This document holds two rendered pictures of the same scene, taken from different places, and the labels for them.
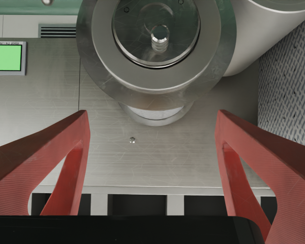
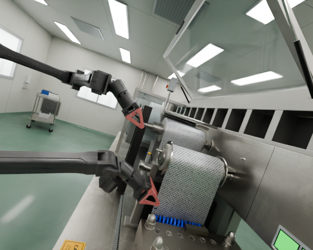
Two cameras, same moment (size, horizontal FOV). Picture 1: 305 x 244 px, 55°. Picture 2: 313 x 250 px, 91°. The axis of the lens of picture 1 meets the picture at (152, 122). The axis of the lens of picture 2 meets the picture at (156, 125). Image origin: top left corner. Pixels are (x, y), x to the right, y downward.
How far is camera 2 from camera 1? 0.63 m
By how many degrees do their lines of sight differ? 80
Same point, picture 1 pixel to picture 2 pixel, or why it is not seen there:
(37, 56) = (269, 230)
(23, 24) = not seen: outside the picture
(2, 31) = not seen: outside the picture
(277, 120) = (189, 143)
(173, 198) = (241, 131)
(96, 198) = (269, 137)
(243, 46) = not seen: hidden behind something
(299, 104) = (178, 142)
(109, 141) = (252, 162)
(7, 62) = (287, 242)
